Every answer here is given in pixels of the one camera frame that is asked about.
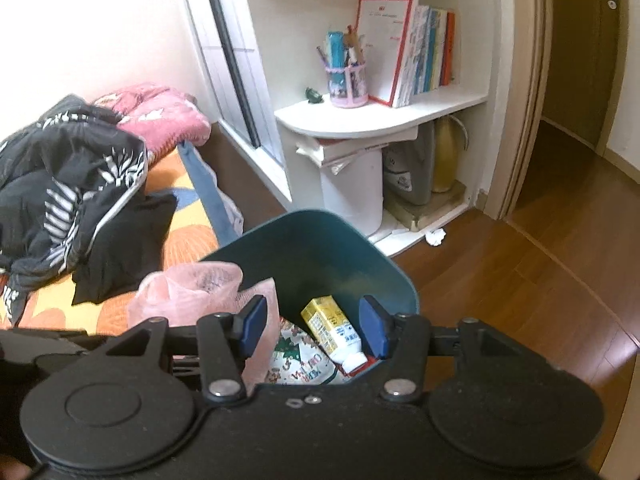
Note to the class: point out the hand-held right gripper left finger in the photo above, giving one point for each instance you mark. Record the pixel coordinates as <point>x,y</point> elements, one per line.
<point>254,325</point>

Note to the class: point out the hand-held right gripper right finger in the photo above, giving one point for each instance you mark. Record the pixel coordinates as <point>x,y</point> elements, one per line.
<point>375,327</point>

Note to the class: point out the yellow milk carton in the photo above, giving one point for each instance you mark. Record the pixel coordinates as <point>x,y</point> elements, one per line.
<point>325,322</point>

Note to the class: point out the green and red printed packet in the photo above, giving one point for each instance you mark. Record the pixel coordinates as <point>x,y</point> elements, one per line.
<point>295,360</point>

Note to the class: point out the pink net bag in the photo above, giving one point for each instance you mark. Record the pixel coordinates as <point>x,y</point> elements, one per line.
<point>190,285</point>

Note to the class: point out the teal trash bin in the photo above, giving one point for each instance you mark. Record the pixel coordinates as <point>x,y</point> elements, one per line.
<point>310,250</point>

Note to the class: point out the crumpled white paper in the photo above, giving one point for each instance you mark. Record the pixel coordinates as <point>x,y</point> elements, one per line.
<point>436,237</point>

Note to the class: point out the plain black cloth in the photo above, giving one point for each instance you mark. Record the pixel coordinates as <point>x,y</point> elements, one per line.
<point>125,250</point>

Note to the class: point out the bed with orange floral cover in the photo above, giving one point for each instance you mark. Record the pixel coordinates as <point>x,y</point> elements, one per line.
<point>190,220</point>

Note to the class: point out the white plastic bucket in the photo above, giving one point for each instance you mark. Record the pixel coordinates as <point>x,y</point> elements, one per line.
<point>352,195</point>

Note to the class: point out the blue jeans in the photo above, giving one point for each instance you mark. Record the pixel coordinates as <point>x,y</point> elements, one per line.
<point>207,195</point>

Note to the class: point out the black leaf print blanket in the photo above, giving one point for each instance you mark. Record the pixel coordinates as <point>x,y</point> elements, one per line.
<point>55,185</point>

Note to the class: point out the grey plastic jug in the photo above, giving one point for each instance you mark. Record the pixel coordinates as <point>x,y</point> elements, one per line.
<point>407,170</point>

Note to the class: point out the gold thermos flask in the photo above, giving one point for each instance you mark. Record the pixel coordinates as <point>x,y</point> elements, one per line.
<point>445,160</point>

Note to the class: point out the white shelf unit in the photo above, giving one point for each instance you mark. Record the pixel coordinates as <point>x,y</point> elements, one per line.
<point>350,115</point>

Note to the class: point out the pink ribbed blanket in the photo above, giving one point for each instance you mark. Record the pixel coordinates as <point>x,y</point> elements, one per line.
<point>160,115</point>

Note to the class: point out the small green figurine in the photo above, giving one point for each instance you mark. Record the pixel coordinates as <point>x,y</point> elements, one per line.
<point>315,96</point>

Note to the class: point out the pink pen holder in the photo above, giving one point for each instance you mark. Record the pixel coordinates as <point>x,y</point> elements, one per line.
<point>347,87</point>

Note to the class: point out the white patterned book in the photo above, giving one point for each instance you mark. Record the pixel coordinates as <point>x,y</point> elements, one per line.
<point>415,55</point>

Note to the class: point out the red bordered white book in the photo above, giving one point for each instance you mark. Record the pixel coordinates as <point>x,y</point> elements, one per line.
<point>382,50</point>

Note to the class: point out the teal stationery case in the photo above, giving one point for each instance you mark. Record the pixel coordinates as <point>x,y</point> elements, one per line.
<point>335,50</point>

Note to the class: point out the pale blue book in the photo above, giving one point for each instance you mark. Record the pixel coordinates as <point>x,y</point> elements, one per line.
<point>434,50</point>

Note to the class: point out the yellow green book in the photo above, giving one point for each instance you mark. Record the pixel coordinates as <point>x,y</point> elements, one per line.
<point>443,47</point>

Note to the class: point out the orange book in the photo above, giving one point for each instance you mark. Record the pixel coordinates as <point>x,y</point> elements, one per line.
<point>451,47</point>

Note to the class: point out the brown door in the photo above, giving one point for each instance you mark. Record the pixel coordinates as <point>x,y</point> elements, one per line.
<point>580,60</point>

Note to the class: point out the beige door frame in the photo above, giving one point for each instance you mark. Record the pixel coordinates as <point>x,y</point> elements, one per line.
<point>522,85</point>

